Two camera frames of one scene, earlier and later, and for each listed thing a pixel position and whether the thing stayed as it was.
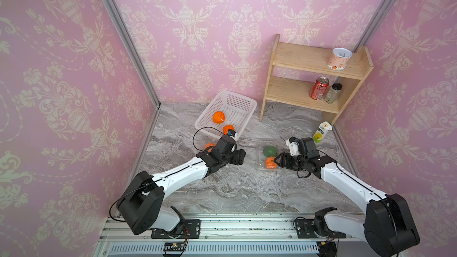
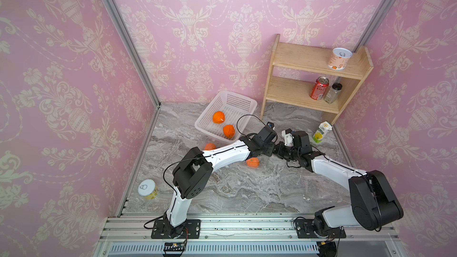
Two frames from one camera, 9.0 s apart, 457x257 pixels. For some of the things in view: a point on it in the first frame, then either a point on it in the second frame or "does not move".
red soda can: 319,87 does not move
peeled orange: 218,117 does not move
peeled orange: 227,127 does not move
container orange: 270,163 -> 253,162
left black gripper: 240,155 -> 271,147
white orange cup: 339,59 does not move
